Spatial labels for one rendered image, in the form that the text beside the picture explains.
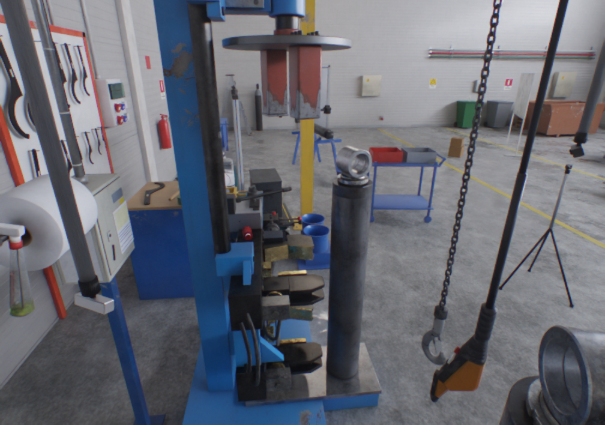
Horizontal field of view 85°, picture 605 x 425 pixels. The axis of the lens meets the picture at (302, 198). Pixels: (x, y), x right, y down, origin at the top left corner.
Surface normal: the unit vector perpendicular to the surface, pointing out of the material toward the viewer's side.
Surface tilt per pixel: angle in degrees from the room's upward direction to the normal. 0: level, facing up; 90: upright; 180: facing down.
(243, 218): 90
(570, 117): 90
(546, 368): 53
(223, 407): 0
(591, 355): 20
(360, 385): 0
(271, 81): 90
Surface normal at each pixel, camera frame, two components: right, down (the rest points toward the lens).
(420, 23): 0.11, 0.36
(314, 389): 0.00, -0.93
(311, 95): 0.41, 0.33
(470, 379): -0.63, 0.28
